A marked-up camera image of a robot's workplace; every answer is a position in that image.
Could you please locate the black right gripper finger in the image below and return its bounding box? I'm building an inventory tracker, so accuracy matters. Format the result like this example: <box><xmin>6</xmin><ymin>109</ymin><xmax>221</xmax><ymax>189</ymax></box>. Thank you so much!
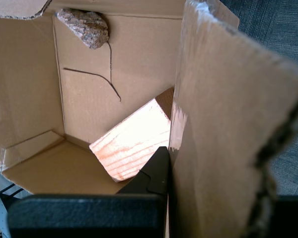
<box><xmin>270</xmin><ymin>195</ymin><xmax>298</xmax><ymax>238</ymax></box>
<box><xmin>7</xmin><ymin>146</ymin><xmax>170</xmax><ymax>238</ymax></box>

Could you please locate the light wooden block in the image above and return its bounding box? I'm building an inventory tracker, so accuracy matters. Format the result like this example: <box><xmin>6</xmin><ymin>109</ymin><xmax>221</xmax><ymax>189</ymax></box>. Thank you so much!
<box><xmin>89</xmin><ymin>86</ymin><xmax>176</xmax><ymax>183</ymax></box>

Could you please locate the brown cardboard box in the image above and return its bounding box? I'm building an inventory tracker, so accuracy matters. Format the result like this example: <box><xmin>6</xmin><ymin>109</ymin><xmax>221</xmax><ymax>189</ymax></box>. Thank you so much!
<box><xmin>0</xmin><ymin>0</ymin><xmax>298</xmax><ymax>238</ymax></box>

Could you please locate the speckled granite rock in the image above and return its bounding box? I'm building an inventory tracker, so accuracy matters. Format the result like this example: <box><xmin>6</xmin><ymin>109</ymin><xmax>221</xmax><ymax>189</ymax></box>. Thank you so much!
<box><xmin>56</xmin><ymin>8</ymin><xmax>110</xmax><ymax>50</ymax></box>

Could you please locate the white robot base deck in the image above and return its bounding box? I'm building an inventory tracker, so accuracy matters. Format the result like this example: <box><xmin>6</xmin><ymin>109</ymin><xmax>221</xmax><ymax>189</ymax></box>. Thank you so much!
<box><xmin>0</xmin><ymin>198</ymin><xmax>12</xmax><ymax>236</ymax></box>

